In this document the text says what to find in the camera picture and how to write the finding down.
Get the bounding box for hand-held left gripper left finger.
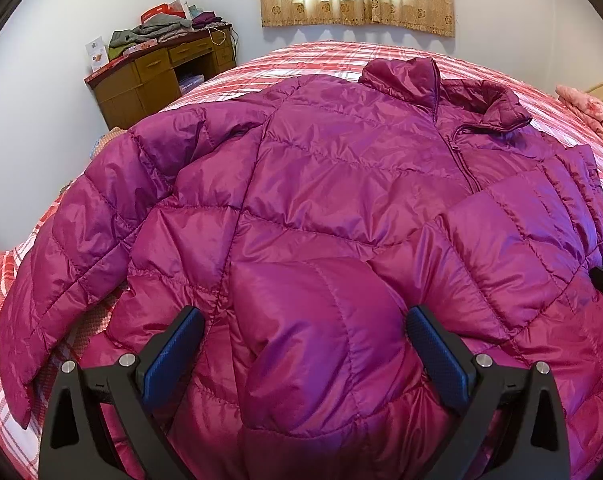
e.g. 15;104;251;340
38;305;205;480

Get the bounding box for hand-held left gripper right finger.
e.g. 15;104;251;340
405;305;572;480

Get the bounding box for purple down jacket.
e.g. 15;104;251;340
0;57;603;480

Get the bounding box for grey clothes pile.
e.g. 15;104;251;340
108;15;194;51

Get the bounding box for purple folded clothes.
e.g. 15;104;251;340
191;10;224;30

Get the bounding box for pink floral pillow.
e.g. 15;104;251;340
555;84;603;156

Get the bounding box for patterned cloth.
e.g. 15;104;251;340
98;127;132;148

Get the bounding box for wooden desk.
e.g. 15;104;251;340
84;22;238;131

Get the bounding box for red plaid bed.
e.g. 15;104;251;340
0;40;603;480

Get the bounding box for white printed box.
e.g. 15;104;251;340
84;36;109;73

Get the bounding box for red box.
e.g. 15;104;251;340
140;0;189;26

